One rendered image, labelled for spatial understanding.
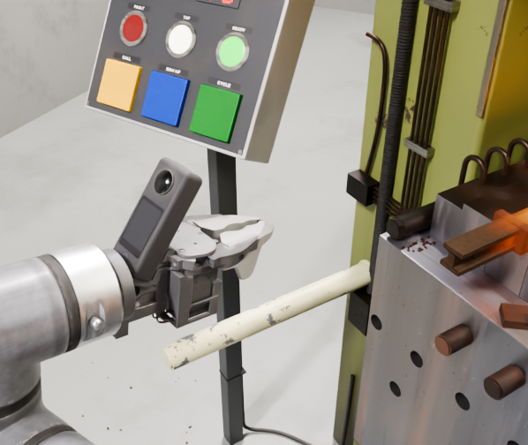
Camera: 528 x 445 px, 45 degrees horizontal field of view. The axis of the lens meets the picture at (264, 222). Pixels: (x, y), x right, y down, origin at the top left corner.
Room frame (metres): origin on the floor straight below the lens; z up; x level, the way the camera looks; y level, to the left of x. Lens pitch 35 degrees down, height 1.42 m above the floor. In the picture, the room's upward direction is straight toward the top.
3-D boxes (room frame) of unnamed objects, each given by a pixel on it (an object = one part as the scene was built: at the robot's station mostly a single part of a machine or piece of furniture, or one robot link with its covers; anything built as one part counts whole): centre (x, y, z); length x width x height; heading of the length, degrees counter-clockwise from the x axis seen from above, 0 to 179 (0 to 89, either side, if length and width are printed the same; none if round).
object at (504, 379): (0.48, -0.27, 0.87); 0.04 x 0.03 x 0.03; 122
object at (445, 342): (0.55, -0.23, 0.87); 0.04 x 0.03 x 0.03; 122
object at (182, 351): (0.86, -0.02, 0.62); 0.44 x 0.05 x 0.05; 122
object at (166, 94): (0.95, 0.16, 1.01); 0.07 x 0.05 x 0.07; 57
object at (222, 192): (1.05, 0.08, 0.54); 0.04 x 0.04 x 1.08; 32
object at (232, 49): (0.93, 0.05, 1.09); 0.05 x 0.03 x 0.04; 32
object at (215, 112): (0.89, 0.07, 1.01); 0.07 x 0.05 x 0.07; 57
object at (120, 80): (1.00, 0.24, 1.01); 0.07 x 0.05 x 0.07; 57
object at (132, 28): (1.04, 0.21, 1.09); 0.05 x 0.03 x 0.04; 32
